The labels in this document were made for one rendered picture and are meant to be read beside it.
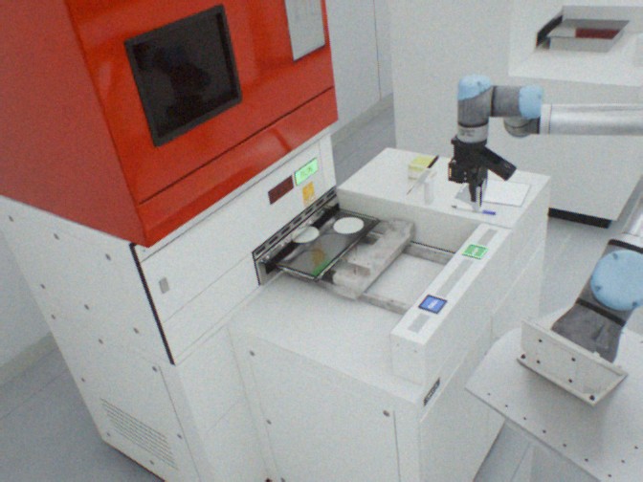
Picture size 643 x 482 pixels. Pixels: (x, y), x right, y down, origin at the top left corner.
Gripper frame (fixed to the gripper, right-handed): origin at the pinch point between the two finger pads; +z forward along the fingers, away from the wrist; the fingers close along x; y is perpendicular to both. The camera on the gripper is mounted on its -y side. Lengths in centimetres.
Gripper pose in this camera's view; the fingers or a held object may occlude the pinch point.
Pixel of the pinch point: (478, 208)
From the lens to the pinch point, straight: 169.2
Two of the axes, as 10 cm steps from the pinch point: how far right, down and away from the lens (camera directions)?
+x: -5.7, 5.1, -6.5
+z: 1.2, 8.3, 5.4
